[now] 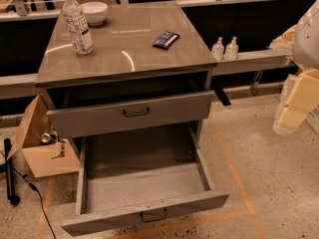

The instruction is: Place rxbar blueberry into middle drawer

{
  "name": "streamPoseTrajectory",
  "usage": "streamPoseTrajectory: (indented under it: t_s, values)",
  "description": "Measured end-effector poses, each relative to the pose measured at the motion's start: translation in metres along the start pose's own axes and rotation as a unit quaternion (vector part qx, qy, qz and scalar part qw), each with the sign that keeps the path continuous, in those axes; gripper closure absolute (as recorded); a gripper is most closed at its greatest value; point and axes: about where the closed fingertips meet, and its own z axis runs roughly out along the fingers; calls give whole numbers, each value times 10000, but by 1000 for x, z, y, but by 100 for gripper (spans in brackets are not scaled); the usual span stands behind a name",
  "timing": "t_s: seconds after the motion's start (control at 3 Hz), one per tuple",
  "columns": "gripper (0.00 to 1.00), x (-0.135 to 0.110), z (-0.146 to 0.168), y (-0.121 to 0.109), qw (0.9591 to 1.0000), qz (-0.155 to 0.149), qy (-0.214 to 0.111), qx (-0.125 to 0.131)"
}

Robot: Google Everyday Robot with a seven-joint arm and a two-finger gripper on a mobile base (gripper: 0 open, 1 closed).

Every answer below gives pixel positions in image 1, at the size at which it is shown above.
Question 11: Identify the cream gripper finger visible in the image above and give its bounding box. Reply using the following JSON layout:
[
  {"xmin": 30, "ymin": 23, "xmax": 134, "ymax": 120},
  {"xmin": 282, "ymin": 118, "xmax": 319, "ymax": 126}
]
[{"xmin": 272, "ymin": 69, "xmax": 319, "ymax": 135}]

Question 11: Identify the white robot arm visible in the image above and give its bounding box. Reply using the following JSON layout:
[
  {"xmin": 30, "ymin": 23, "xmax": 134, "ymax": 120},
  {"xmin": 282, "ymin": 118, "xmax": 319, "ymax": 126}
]
[{"xmin": 270, "ymin": 0, "xmax": 319, "ymax": 135}]

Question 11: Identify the grey metal drawer cabinet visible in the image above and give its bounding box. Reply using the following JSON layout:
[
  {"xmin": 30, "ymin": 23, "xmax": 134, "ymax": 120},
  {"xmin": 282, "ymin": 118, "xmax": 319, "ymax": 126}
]
[{"xmin": 34, "ymin": 0, "xmax": 218, "ymax": 144}]

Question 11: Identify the grey open lower drawer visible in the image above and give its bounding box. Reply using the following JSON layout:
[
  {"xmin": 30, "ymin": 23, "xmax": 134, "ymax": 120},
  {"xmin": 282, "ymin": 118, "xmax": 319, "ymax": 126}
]
[{"xmin": 62, "ymin": 123, "xmax": 229, "ymax": 237}]

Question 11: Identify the grey upper drawer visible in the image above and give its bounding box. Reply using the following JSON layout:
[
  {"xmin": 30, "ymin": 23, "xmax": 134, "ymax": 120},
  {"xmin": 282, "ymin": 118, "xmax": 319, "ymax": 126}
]
[{"xmin": 47, "ymin": 91, "xmax": 213, "ymax": 137}]

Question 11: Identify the white printed cardboard box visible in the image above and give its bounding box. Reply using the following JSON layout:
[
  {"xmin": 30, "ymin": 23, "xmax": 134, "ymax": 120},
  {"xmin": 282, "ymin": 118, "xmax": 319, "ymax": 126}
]
[{"xmin": 306, "ymin": 106, "xmax": 319, "ymax": 133}]

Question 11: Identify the right clear sanitizer bottle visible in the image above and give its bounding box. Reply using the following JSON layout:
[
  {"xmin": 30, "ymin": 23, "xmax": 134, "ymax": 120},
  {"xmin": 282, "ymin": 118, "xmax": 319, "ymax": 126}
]
[{"xmin": 224, "ymin": 37, "xmax": 238, "ymax": 60}]

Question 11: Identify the clear sanitizer bottle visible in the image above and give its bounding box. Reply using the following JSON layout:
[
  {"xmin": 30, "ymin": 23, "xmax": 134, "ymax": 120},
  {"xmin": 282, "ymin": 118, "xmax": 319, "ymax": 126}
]
[
  {"xmin": 224, "ymin": 37, "xmax": 238, "ymax": 60},
  {"xmin": 211, "ymin": 37, "xmax": 224, "ymax": 61}
]

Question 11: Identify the left clear sanitizer bottle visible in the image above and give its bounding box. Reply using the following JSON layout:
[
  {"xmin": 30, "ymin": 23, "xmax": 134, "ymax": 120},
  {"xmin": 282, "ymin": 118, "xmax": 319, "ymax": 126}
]
[{"xmin": 211, "ymin": 37, "xmax": 224, "ymax": 61}]

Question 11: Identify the white ceramic bowl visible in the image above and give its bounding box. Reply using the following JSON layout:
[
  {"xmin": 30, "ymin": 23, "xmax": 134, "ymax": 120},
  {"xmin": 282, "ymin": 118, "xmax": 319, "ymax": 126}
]
[{"xmin": 82, "ymin": 2, "xmax": 108, "ymax": 26}]

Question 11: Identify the clear plastic water bottle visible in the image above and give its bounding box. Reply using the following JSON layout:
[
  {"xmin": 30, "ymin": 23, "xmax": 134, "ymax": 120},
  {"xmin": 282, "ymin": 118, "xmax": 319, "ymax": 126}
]
[{"xmin": 62, "ymin": 0, "xmax": 93, "ymax": 55}]

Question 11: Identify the crushed metal can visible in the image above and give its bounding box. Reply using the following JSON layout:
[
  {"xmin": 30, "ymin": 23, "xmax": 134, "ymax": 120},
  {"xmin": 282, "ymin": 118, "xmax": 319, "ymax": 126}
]
[{"xmin": 41, "ymin": 132, "xmax": 57, "ymax": 144}]

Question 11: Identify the brown cardboard box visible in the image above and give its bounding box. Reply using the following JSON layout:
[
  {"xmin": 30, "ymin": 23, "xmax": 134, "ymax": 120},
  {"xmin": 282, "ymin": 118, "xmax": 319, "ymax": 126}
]
[{"xmin": 8, "ymin": 95, "xmax": 80, "ymax": 177}]

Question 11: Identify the black pole stand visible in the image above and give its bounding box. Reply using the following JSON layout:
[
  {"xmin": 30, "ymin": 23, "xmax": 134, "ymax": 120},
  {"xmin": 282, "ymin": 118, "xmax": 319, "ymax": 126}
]
[{"xmin": 1, "ymin": 138, "xmax": 20, "ymax": 206}]

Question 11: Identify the black floor cable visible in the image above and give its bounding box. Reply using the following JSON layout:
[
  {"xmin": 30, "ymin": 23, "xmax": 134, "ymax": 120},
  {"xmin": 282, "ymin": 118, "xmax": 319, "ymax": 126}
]
[{"xmin": 0, "ymin": 149, "xmax": 58, "ymax": 239}]

